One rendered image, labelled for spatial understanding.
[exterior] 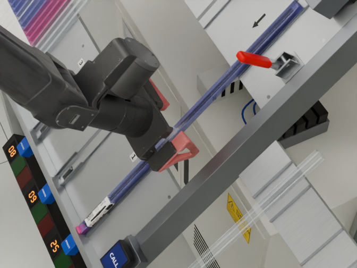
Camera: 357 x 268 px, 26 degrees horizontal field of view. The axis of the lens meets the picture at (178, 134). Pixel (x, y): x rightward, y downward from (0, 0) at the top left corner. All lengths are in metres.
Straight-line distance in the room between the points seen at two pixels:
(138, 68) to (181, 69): 0.64
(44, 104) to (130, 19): 0.81
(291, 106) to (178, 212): 0.23
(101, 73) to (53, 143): 0.41
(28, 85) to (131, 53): 0.14
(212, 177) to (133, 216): 0.16
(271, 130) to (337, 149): 0.43
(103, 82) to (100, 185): 0.34
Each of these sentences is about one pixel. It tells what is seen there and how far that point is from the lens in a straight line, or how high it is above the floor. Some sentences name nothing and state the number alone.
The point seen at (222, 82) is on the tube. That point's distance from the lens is 1.13.
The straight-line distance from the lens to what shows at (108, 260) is 1.18.
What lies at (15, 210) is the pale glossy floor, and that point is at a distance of 2.18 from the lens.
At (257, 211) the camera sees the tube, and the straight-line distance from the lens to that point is 0.99.
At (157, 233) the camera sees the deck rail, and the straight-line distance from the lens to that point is 1.18.
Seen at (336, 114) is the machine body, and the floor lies 0.62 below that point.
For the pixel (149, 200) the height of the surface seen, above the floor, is 0.82.
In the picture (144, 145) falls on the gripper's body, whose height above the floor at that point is 0.96.
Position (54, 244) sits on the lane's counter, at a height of 0.66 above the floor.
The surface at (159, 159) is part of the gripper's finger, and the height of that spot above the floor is 0.95.
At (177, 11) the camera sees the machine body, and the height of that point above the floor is 0.62.
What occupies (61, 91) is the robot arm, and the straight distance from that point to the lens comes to 0.93.
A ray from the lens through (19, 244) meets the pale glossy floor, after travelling 2.12.
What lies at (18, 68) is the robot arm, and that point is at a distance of 0.89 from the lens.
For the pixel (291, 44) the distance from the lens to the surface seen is 1.09.
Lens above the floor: 1.84
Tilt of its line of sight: 54 degrees down
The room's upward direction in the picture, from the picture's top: straight up
